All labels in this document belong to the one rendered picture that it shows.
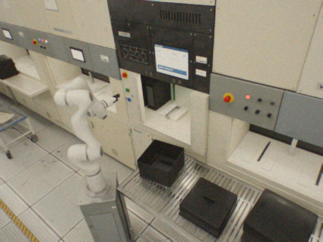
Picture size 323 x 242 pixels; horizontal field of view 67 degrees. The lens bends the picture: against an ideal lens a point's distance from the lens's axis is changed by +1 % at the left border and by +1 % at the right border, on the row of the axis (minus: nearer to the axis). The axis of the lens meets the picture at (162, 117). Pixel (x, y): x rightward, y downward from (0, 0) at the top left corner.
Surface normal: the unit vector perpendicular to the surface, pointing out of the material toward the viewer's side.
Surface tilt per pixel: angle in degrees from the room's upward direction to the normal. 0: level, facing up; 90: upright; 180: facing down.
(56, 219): 0
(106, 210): 90
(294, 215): 0
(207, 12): 90
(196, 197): 0
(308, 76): 90
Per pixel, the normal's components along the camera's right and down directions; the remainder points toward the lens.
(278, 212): -0.07, -0.81
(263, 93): -0.61, 0.49
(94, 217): 0.12, 0.57
